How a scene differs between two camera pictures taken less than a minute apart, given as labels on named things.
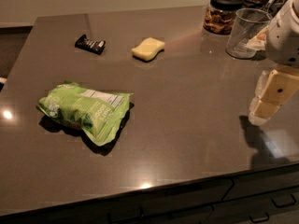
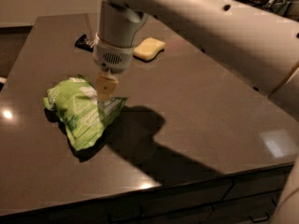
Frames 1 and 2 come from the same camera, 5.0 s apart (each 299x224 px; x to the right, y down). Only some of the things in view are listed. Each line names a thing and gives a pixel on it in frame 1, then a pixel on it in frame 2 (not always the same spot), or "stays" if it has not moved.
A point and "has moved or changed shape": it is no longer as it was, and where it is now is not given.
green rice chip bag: [99, 113] has moved or changed shape
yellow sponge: [148, 49] stays
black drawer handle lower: [260, 220] stays
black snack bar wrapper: [87, 44] stays
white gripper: [284, 36] → [112, 59]
